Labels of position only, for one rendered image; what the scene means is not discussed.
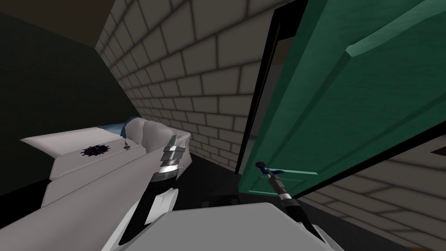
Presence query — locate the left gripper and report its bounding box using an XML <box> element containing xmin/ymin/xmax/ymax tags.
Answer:
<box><xmin>159</xmin><ymin>134</ymin><xmax>188</xmax><ymax>173</ymax></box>

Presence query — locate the green door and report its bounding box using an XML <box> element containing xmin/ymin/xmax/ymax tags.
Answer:
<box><xmin>238</xmin><ymin>0</ymin><xmax>446</xmax><ymax>198</ymax></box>

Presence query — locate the white sofa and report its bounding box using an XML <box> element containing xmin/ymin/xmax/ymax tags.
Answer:
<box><xmin>0</xmin><ymin>116</ymin><xmax>193</xmax><ymax>251</ymax></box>

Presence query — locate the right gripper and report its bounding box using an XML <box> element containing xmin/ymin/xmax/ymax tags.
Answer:
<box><xmin>266</xmin><ymin>173</ymin><xmax>289</xmax><ymax>200</ymax></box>

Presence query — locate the black and blue door handle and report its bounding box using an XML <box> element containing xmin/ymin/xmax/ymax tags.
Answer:
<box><xmin>255</xmin><ymin>160</ymin><xmax>286</xmax><ymax>177</ymax></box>

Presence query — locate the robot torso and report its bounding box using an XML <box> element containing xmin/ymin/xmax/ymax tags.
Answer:
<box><xmin>120</xmin><ymin>194</ymin><xmax>336</xmax><ymax>251</ymax></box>

